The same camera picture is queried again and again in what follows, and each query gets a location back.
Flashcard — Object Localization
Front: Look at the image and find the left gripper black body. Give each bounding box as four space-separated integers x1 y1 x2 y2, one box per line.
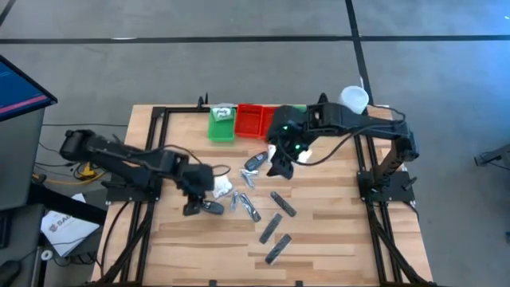
175 153 208 199

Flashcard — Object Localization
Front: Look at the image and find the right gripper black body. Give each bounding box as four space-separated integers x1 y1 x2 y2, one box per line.
278 105 316 159

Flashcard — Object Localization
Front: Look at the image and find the dark grey travel bottle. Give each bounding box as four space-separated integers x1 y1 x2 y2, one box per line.
200 200 226 216
243 151 269 171

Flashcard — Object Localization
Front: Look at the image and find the disinfecting wipes canister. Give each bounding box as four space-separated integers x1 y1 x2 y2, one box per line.
338 85 371 116

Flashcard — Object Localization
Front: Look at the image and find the black shelf board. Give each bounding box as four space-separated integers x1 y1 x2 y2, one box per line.
26 182 108 225

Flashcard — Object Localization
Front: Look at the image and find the white printed booklet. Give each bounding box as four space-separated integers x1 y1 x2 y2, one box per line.
40 193 100 258

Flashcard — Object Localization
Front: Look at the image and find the large display screen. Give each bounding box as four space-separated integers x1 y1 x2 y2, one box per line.
0 54 59 123

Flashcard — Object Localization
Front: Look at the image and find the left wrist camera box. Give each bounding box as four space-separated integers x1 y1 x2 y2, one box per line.
195 163 216 185

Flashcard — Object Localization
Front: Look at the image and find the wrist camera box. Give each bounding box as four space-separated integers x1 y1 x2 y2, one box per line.
195 163 216 185
267 115 294 143

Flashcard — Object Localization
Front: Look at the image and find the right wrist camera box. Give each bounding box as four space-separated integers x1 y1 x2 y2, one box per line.
267 115 294 143

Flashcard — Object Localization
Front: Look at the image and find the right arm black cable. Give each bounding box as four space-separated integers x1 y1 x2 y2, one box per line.
277 104 408 167

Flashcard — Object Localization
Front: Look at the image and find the black aluminium table frame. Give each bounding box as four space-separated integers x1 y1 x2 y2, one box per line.
93 92 437 287

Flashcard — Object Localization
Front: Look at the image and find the yellow cable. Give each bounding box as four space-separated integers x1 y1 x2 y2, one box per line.
32 161 105 187

